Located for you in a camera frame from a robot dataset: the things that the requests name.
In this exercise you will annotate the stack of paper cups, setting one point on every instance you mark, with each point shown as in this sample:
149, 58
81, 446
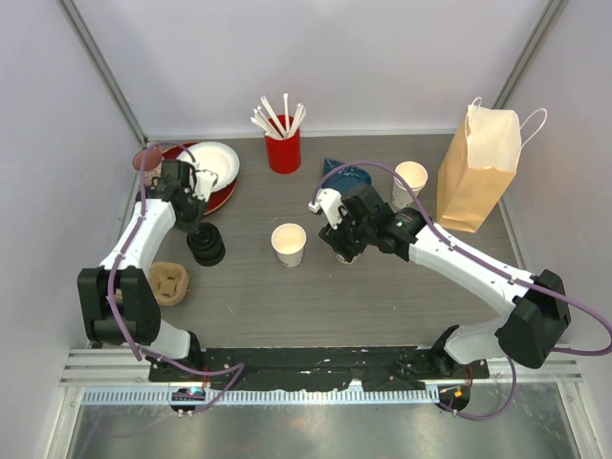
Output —
415, 176

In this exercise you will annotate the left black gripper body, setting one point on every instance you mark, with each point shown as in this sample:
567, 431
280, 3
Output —
189, 221

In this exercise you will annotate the beige pulp cup carrier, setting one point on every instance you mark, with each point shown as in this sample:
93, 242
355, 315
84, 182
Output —
168, 282

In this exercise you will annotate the white paper cup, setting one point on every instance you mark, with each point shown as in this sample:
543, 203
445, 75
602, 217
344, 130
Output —
288, 241
347, 258

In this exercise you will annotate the red round plate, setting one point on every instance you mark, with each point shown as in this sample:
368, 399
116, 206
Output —
219, 198

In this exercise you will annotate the brown paper bag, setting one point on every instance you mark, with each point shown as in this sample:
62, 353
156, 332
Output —
481, 162

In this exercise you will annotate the bundle of wrapped straws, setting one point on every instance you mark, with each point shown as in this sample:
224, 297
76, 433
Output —
278, 125

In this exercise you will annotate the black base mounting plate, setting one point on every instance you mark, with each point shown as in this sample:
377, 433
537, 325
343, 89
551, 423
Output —
324, 369

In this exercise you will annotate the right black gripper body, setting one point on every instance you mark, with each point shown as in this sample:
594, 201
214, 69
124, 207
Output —
349, 238

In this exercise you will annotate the blue leaf-shaped dish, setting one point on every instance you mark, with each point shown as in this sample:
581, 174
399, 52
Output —
345, 180

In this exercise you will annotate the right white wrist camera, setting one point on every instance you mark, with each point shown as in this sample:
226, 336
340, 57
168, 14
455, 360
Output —
328, 202

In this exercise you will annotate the pink floral pitcher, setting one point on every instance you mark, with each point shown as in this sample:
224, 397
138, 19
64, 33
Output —
152, 163

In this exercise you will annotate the white paper plate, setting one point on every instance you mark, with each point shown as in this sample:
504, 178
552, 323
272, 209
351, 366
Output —
218, 158

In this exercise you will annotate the red cylindrical straw holder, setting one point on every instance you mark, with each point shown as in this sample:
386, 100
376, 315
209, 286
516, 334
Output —
284, 157

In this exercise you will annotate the stack of black lids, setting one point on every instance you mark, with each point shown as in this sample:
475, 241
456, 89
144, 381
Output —
206, 245

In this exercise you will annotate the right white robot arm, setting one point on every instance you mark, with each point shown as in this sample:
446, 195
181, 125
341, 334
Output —
531, 317

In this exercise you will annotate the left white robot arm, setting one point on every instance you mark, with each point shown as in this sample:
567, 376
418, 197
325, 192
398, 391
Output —
117, 302

